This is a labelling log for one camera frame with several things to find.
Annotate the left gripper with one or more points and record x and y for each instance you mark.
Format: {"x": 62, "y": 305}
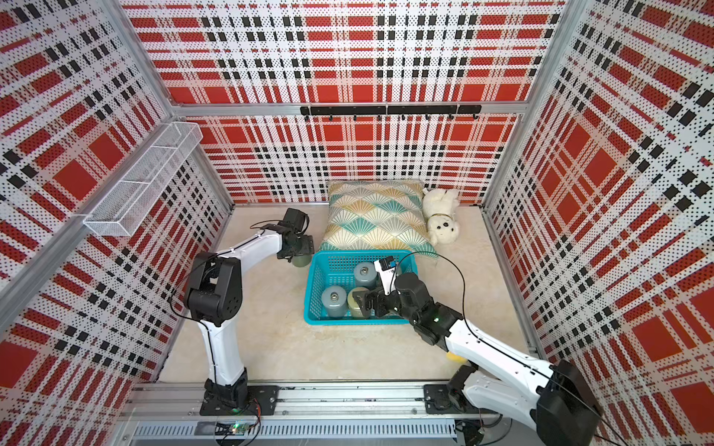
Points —
{"x": 307, "y": 246}

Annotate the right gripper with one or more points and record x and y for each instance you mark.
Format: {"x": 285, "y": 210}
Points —
{"x": 378, "y": 295}

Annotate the dark green tea canister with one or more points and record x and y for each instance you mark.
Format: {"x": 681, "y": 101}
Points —
{"x": 301, "y": 261}

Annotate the blue grey tea canister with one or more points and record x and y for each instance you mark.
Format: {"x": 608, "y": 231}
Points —
{"x": 334, "y": 300}

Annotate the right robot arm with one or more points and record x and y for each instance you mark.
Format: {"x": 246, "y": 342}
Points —
{"x": 553, "y": 400}

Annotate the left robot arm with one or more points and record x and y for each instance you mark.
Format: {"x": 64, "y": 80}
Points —
{"x": 214, "y": 296}

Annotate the light blue tea canister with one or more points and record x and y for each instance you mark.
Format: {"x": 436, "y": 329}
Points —
{"x": 365, "y": 275}

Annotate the fan pattern pillow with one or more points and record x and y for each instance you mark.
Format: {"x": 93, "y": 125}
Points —
{"x": 376, "y": 215}

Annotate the yellow plush toy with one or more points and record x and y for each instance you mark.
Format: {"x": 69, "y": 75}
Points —
{"x": 456, "y": 358}

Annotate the white plush bear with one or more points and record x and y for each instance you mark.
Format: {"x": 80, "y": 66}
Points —
{"x": 439, "y": 208}

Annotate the green circuit board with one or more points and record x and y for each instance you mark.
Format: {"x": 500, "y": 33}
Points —
{"x": 233, "y": 429}

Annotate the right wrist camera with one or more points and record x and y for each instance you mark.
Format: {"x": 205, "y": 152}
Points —
{"x": 386, "y": 269}

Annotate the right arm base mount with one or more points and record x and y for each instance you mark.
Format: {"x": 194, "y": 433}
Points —
{"x": 439, "y": 399}

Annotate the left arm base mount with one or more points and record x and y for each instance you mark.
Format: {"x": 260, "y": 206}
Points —
{"x": 225, "y": 401}

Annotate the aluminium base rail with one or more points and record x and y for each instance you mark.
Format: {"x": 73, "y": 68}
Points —
{"x": 304, "y": 400}

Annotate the black hook rail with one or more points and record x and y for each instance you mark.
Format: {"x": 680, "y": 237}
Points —
{"x": 400, "y": 110}

